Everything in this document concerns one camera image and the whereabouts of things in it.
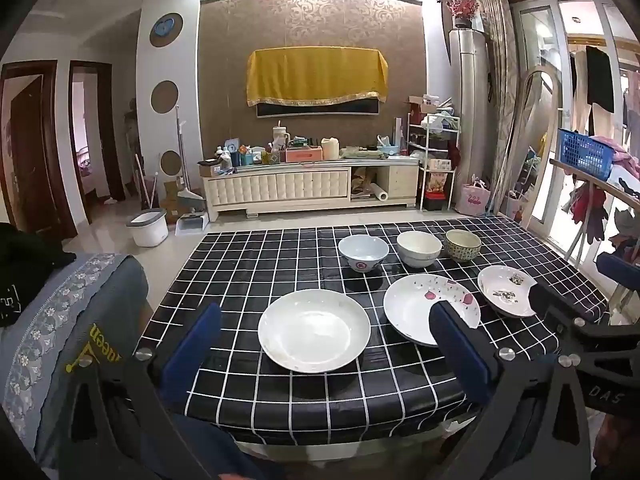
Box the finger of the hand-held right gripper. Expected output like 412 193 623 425
529 284 613 356
596 252 640 286

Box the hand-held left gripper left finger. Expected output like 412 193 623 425
60 302 223 480

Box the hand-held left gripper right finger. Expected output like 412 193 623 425
430 301 596 480

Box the small white patterned plate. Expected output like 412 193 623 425
477 265 538 318

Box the white plate with pink flowers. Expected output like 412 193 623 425
383 274 482 347

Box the large plain white plate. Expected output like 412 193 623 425
257 289 372 374

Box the folding clothes rack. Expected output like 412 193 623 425
549 157 640 281

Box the black checkered tablecloth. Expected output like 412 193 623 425
135 217 612 447

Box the dark cloth with yellow print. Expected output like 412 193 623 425
65 321 137 375

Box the green patterned bowl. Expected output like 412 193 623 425
445 229 482 263

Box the plain white bowl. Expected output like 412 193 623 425
396 230 443 268

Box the blue plastic basket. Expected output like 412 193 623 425
557 128 614 182

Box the grey dustpan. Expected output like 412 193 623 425
173 209 210 237

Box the white mop bucket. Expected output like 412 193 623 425
124 208 170 248

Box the pink bag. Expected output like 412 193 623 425
453 179 490 217

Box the arched standing mirror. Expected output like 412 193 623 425
506 66 562 223

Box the cream television cabinet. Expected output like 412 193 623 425
199 156 421 222

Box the black printed garment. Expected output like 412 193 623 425
0 222 77 329

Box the white shelf rack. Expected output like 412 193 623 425
405 111 462 212

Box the standing air conditioner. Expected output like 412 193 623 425
448 28 489 216

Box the pink flat box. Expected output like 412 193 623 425
285 145 324 164

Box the white jug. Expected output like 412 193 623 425
272 121 292 152

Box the patterned beige curtain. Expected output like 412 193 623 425
473 0 522 211

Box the dark brown wooden door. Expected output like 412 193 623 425
0 60 78 242

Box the black television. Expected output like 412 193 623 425
255 97 380 119

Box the vase with red flowers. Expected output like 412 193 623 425
446 0 482 30

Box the yellow cloth cover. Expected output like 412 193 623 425
245 47 390 108

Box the round brown wall disc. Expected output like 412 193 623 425
159 150 183 177
151 80 180 116

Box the broom with white handle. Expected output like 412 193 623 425
172 105 206 211

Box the brown door frame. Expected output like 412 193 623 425
67 60 127 223

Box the round wall disc with blue plate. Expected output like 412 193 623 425
150 12 184 48

